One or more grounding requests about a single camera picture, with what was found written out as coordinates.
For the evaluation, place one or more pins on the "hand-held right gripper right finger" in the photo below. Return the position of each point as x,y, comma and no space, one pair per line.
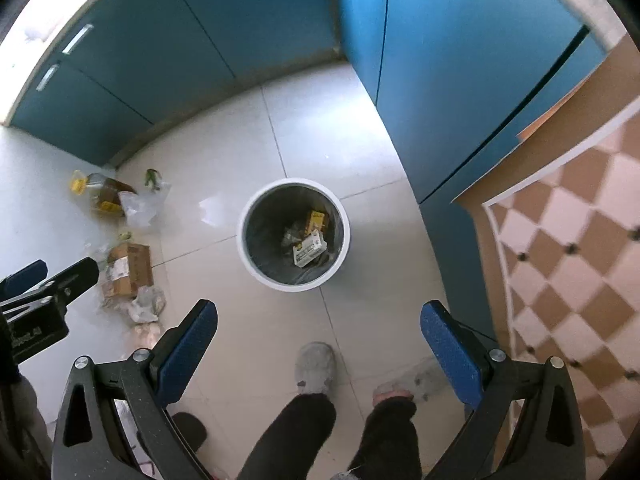
450,355

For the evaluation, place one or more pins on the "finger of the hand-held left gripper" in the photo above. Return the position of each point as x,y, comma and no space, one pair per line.
75,277
25,277

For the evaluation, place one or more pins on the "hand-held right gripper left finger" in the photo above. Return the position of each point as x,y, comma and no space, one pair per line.
192,342

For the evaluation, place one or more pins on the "white round trash bin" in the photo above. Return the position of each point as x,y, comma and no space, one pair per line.
291,285

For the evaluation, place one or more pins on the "grey slipper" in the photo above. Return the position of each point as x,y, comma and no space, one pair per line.
410,380
315,367

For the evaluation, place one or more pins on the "brown cardboard box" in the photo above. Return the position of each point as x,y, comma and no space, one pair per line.
130,270

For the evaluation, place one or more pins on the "crumpled grey plastic bag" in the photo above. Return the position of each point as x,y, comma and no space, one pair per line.
147,305

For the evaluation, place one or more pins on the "small green vegetable scrap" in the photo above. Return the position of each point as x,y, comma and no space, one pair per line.
123,236

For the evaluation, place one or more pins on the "oil bottle with yellow cap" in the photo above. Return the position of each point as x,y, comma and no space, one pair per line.
107,195

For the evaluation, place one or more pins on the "clear plastic bag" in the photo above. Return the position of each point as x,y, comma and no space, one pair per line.
142,207

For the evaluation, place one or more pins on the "person's right leg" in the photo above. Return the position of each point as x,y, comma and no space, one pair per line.
387,435

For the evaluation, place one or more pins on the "grey bin liner bag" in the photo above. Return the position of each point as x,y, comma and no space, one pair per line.
265,250

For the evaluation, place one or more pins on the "green vegetable piece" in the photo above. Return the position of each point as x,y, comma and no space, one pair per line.
151,178

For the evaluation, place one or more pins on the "white carton box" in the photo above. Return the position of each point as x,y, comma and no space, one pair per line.
309,250

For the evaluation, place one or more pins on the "clear crumpled wrapper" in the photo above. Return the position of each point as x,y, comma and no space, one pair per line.
295,234

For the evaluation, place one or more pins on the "yellow snack packet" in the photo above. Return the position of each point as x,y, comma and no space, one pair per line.
317,220

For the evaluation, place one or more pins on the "beige stone countertop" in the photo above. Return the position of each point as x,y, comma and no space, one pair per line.
30,35

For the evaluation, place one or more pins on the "blue base cabinet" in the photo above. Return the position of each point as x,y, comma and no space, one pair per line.
175,50

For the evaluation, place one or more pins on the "blue tall cabinet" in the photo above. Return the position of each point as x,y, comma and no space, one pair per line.
450,85

